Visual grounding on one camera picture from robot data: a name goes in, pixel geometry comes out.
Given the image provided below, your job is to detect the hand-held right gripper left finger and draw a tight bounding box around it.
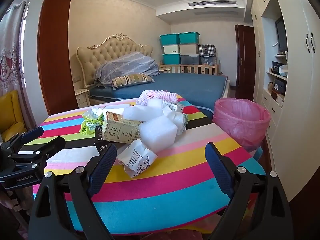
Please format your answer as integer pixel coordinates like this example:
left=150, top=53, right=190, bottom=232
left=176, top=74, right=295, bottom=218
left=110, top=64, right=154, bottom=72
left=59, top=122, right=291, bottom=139
left=29, top=144, right=117, bottom=240

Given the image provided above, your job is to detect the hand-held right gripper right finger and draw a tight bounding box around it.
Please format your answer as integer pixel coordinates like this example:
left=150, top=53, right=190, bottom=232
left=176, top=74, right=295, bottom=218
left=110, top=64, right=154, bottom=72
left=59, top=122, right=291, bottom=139
left=204, top=142, right=295, bottom=240

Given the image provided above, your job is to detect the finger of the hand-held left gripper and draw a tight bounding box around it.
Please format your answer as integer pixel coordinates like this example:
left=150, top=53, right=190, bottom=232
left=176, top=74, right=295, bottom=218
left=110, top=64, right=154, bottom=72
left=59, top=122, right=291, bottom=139
left=1, top=127, right=44, bottom=155
left=7, top=136, right=66, bottom=167

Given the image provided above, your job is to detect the trash bin with pink bag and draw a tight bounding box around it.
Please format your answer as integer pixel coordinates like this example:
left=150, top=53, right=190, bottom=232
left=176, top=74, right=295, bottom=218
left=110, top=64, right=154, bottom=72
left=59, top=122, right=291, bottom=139
left=212, top=97, right=272, bottom=153

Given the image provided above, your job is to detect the white foam slab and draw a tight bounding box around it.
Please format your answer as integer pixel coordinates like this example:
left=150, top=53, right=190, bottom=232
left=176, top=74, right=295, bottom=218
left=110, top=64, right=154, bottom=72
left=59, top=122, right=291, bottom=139
left=122, top=99, right=165, bottom=123

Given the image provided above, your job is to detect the pink foam fruit net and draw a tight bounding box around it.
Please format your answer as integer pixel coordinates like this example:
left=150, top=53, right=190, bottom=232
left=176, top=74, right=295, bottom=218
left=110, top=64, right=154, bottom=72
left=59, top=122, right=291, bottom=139
left=154, top=92, right=179, bottom=104
left=136, top=90, right=160, bottom=106

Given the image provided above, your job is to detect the yellow chair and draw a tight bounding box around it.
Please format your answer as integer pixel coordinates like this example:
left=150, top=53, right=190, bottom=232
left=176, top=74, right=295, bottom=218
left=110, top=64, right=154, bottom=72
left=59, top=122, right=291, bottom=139
left=0, top=90, right=27, bottom=143

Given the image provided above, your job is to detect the small black box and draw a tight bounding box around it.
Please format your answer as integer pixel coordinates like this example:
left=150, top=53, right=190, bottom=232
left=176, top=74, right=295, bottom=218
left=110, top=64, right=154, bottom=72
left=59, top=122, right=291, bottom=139
left=94, top=125, right=111, bottom=151

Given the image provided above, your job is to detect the white printed paper bag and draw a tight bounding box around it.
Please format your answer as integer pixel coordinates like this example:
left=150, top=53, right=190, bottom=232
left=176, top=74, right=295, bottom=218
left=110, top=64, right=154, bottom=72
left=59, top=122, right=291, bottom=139
left=117, top=139, right=158, bottom=178

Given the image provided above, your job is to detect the beige carton box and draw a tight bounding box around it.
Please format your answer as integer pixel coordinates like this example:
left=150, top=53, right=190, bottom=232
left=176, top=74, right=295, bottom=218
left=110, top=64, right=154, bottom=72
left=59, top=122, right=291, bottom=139
left=102, top=111, right=144, bottom=144

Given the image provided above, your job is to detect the green and white plastic bag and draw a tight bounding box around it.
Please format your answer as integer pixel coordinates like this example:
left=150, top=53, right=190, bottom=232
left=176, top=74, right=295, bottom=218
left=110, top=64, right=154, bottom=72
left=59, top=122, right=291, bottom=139
left=80, top=107, right=106, bottom=134

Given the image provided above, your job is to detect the cream nightstand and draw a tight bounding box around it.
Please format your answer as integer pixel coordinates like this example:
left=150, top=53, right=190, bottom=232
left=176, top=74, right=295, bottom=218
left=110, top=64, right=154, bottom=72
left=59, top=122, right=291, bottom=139
left=75, top=89, right=90, bottom=108

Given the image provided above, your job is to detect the white cardboard box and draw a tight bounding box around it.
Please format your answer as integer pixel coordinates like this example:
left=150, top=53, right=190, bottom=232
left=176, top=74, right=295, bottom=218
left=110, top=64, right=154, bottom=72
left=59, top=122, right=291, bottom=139
left=139, top=119, right=178, bottom=152

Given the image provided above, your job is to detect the white medicine box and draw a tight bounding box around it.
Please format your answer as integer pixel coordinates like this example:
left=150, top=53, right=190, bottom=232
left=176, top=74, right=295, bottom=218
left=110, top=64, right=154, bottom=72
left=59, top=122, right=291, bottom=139
left=162, top=100, right=184, bottom=113

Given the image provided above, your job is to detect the lace curtain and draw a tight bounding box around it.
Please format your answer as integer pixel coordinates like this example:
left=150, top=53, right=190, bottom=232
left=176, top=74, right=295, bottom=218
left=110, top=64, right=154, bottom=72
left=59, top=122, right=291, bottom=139
left=0, top=1, right=31, bottom=130

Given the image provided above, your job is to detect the blue bed mattress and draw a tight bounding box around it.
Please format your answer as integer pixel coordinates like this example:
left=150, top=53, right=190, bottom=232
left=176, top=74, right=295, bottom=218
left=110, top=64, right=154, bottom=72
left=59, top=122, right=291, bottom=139
left=89, top=72, right=229, bottom=112

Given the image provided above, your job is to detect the beige tufted headboard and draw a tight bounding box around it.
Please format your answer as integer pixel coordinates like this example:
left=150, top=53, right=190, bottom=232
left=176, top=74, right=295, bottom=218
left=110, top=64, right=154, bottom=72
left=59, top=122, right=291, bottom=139
left=76, top=33, right=153, bottom=88

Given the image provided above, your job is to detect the cream wardrobe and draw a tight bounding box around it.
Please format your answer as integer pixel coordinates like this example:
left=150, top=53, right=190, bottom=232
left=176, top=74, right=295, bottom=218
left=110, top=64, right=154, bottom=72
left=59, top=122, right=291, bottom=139
left=250, top=0, right=320, bottom=203

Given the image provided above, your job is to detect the black safe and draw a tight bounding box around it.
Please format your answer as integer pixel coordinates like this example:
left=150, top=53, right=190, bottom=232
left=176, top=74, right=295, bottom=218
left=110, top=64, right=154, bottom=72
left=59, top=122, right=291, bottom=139
left=274, top=78, right=287, bottom=94

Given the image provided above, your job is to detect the grey striped pillow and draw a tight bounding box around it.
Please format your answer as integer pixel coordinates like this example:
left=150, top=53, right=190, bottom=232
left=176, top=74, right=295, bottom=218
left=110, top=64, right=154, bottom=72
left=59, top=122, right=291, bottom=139
left=94, top=52, right=160, bottom=88

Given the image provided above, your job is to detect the clear storage basket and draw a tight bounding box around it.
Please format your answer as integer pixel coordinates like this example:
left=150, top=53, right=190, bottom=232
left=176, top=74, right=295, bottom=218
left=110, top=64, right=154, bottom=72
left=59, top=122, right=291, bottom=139
left=200, top=56, right=217, bottom=67

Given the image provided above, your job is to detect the dark wooden door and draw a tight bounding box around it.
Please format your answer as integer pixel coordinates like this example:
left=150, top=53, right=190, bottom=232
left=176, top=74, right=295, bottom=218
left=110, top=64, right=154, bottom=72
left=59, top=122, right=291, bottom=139
left=235, top=24, right=257, bottom=95

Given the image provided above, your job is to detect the clear storage box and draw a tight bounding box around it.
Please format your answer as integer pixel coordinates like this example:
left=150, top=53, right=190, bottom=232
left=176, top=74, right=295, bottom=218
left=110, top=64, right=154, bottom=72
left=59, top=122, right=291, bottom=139
left=180, top=54, right=200, bottom=65

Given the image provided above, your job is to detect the black device on shelf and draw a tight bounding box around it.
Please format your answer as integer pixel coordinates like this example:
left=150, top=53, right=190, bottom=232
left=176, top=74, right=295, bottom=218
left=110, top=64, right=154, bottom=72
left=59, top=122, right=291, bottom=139
left=271, top=61, right=285, bottom=74

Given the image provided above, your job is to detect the checkered bag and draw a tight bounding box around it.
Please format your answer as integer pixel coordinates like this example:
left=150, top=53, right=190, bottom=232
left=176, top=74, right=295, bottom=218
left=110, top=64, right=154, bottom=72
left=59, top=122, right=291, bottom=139
left=198, top=44, right=216, bottom=57

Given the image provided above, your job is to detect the teal storage box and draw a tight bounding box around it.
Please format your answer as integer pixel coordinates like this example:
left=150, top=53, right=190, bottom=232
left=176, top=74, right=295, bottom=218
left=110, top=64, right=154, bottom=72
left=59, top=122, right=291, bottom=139
left=178, top=32, right=201, bottom=44
left=160, top=34, right=180, bottom=45
left=162, top=53, right=181, bottom=65

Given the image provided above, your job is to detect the beige storage box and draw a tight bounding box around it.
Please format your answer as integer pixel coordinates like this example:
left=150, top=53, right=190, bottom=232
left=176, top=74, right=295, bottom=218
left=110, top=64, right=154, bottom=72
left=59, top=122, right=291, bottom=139
left=179, top=43, right=200, bottom=55

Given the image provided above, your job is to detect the white storage box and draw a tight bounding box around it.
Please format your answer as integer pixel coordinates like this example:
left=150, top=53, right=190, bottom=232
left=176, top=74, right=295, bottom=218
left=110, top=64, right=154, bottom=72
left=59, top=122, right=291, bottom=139
left=163, top=44, right=180, bottom=55

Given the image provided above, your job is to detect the black television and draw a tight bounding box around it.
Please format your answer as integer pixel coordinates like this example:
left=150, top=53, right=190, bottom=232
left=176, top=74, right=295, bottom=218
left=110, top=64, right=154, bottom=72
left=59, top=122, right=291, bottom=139
left=275, top=17, right=288, bottom=53

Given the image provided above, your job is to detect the ceiling air vent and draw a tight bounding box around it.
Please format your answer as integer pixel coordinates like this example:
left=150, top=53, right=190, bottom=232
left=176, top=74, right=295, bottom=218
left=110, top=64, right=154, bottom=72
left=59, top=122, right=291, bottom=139
left=188, top=0, right=237, bottom=7

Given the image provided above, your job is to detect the wooden crib rail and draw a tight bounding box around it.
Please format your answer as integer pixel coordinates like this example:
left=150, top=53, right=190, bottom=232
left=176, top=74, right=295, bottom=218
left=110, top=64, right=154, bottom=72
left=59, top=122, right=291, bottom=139
left=159, top=64, right=222, bottom=76

